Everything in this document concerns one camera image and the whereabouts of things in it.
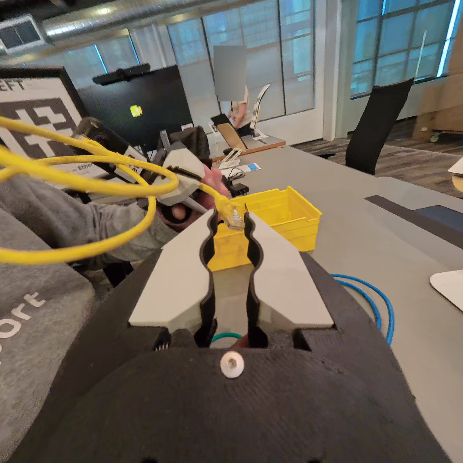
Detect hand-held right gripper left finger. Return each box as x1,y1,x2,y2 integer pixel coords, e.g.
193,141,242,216
129,209,219,347

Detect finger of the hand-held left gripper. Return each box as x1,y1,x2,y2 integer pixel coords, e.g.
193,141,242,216
162,142,206,181
157,177,210,215

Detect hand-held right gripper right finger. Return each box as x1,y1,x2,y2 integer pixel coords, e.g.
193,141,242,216
245,211,334,347

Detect yellow ethernet cable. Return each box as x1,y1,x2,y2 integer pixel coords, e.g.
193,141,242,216
0,116,245,265

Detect yellow plastic bin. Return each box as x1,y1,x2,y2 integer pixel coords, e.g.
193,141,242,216
208,186,323,272

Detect blue ethernet cable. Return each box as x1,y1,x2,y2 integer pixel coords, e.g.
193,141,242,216
331,274,395,346

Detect person's left forearm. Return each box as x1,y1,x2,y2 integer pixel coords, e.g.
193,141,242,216
0,174,178,270

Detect black backpack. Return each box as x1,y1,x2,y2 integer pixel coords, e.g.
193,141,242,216
169,126,211,170

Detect small white stand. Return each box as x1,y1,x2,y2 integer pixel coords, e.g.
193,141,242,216
218,148,243,169

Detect black television screen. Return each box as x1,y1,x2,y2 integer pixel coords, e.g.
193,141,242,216
77,65,195,148

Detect ceiling air vent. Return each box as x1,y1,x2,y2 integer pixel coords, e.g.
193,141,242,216
0,14,48,55

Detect wooden table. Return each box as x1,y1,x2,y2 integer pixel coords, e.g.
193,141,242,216
210,134,287,162

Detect white document stand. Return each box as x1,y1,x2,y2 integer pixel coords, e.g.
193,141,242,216
250,84,271,141

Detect black webcam bar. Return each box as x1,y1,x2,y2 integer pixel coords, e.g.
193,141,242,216
92,64,151,86

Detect large grid window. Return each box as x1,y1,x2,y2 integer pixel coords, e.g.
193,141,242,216
350,0,457,101
166,0,316,122

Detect person's grey sweatshirt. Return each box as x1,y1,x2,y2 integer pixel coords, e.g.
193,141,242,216
0,208,97,462

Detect black office chair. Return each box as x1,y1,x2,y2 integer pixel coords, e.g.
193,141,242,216
325,77,415,177

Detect cardboard box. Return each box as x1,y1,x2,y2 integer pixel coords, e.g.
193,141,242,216
412,54,463,143

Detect silver ventilation duct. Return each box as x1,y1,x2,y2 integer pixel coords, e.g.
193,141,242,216
43,0,281,41

